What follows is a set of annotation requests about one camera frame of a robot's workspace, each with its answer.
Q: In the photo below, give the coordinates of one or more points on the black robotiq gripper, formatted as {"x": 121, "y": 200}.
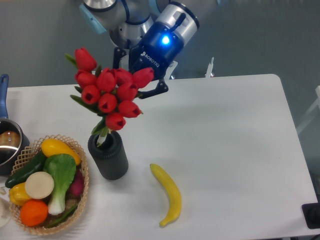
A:
{"x": 158, "y": 48}

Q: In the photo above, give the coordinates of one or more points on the red tulip bouquet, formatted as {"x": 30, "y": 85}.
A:
{"x": 107, "y": 92}

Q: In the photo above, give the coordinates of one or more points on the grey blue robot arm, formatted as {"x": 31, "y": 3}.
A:
{"x": 105, "y": 15}

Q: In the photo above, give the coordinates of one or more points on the dark grey ribbed vase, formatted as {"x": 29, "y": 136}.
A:
{"x": 110, "y": 157}

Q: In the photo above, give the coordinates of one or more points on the yellow squash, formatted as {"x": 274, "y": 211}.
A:
{"x": 52, "y": 146}

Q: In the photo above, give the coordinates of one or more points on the yellow banana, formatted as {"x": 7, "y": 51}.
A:
{"x": 173, "y": 194}

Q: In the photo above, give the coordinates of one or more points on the green bok choy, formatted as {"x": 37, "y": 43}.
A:
{"x": 62, "y": 168}

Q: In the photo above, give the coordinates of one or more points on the red radish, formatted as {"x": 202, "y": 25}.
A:
{"x": 77, "y": 186}

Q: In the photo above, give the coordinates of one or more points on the woven wicker basket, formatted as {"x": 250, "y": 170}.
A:
{"x": 70, "y": 200}

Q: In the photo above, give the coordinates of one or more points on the green cucumber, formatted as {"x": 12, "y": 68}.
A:
{"x": 36, "y": 164}

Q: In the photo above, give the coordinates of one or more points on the green chili pepper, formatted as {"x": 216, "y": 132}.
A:
{"x": 63, "y": 218}

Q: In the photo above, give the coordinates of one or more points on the yellow bell pepper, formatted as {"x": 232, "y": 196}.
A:
{"x": 18, "y": 194}

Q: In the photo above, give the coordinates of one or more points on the orange fruit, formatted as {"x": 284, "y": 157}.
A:
{"x": 33, "y": 212}

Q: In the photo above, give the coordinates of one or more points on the small white garlic piece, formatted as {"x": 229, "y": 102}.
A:
{"x": 2, "y": 191}

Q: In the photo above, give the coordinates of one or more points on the black device at table edge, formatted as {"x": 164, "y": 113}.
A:
{"x": 311, "y": 212}

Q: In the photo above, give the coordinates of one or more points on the blue handled saucepan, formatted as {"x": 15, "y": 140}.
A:
{"x": 12, "y": 138}

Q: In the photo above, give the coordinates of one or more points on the white frame at right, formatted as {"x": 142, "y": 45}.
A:
{"x": 310, "y": 113}

